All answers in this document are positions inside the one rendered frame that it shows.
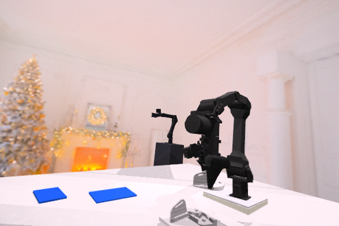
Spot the blue flat rectangular plate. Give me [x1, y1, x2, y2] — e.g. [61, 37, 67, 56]
[89, 187, 137, 204]
[33, 187, 67, 204]

